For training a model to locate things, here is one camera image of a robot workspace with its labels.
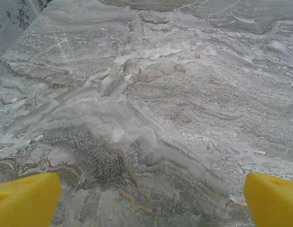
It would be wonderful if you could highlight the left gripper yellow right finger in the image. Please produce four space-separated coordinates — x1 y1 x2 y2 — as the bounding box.
243 172 293 227

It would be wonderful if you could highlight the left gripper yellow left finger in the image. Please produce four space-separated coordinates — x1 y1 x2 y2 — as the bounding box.
0 172 62 227

